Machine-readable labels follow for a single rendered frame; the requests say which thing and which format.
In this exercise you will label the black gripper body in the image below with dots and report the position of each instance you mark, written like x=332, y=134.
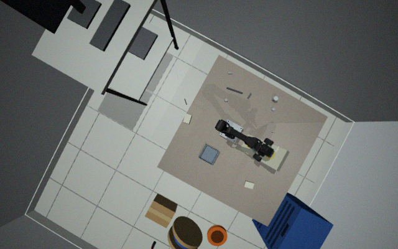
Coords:
x=268, y=142

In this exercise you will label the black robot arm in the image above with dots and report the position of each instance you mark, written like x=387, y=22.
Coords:
x=252, y=142

